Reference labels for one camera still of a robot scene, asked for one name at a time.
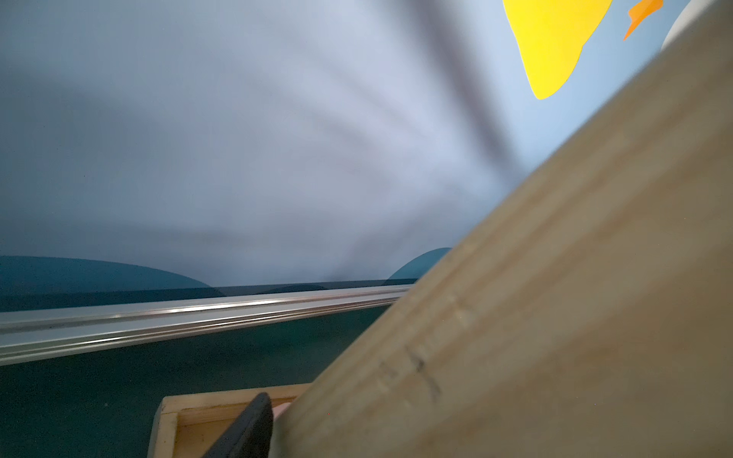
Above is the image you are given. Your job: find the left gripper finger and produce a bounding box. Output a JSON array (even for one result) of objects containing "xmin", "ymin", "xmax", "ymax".
[{"xmin": 203, "ymin": 392, "xmax": 274, "ymax": 458}]

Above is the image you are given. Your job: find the aluminium frame bar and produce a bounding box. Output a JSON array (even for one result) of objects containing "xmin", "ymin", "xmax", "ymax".
[{"xmin": 1, "ymin": 284, "xmax": 410, "ymax": 366}]

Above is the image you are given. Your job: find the pink shoulder bag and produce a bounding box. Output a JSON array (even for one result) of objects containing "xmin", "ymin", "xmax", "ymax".
[{"xmin": 272, "ymin": 402, "xmax": 291, "ymax": 420}]

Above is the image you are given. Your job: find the wooden hanging rack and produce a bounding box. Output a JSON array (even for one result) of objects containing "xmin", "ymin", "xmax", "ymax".
[{"xmin": 147, "ymin": 0, "xmax": 733, "ymax": 458}]

